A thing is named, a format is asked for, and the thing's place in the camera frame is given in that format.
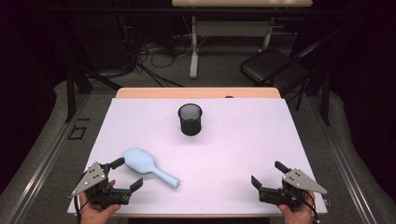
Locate black metal stand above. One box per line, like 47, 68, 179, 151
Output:
320, 66, 332, 127
64, 12, 124, 123

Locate person's left hand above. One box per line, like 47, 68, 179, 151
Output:
78, 179, 121, 224

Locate right hand-held gripper cable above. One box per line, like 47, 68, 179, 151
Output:
298, 189, 321, 224

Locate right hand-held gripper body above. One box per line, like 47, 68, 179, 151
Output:
258, 168, 329, 208

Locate bundle of floor cables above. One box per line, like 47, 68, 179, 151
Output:
124, 15, 209, 88

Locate black mesh pen holder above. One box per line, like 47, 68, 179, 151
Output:
177, 103, 204, 137

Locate aluminium floor rail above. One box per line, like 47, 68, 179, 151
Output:
6, 92, 92, 224
306, 96, 379, 224

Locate desk with white legs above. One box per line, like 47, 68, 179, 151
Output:
171, 0, 314, 79

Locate black folding chair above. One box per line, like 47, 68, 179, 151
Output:
239, 29, 344, 111

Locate person's right hand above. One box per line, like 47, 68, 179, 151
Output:
277, 189, 316, 224

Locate black metal crossbar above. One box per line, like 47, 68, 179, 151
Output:
46, 7, 347, 17

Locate left hand-held gripper cable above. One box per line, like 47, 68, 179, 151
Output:
73, 192, 90, 223

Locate hand-held gripper cable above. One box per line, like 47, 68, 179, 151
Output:
298, 189, 321, 224
73, 192, 90, 223

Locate light blue hairbrush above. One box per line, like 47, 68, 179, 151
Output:
121, 147, 181, 189

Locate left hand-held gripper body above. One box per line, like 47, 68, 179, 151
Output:
67, 161, 133, 210

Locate white table sheet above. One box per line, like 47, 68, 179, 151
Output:
66, 97, 329, 216

